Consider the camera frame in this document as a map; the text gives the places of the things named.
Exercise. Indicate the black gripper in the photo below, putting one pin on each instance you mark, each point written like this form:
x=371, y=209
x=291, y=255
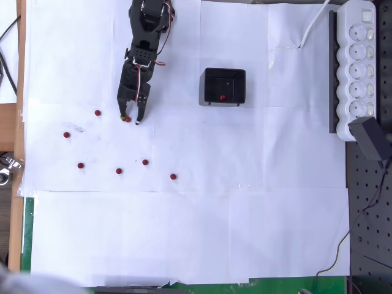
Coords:
x=130, y=92

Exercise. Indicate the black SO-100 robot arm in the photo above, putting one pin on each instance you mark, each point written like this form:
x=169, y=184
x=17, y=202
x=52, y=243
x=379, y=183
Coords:
x=147, y=33

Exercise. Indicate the black open box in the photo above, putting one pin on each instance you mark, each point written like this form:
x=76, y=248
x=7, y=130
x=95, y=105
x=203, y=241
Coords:
x=211, y=73

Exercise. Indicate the metal clamp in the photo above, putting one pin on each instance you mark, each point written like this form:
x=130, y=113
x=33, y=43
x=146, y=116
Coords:
x=12, y=163

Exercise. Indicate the white paper covering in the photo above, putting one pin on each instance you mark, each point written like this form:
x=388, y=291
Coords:
x=214, y=214

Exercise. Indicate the dark ribbed panel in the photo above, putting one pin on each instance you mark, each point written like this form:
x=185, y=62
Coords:
x=4, y=220

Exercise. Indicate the black flat device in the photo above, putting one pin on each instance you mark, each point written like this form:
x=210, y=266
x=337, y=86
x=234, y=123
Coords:
x=137, y=290

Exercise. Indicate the grey blurred object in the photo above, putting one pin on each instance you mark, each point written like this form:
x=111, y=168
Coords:
x=30, y=283

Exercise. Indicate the white power strip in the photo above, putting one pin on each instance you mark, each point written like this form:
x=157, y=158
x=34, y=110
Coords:
x=356, y=73

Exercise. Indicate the black power adapter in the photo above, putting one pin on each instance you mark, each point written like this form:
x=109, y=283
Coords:
x=369, y=137

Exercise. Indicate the black pegboard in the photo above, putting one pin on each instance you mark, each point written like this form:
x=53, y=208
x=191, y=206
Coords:
x=370, y=196

